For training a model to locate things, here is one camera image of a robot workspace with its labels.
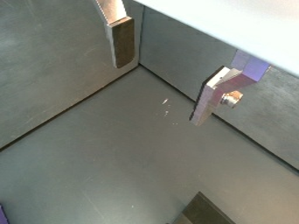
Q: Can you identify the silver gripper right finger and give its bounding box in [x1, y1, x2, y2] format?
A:
[190, 50, 269, 125]

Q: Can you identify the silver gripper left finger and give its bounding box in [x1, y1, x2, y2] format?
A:
[93, 0, 136, 68]

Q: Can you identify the purple block board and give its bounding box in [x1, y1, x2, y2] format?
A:
[0, 205, 9, 224]

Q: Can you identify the black angled bracket holder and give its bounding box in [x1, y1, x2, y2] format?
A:
[166, 192, 236, 224]

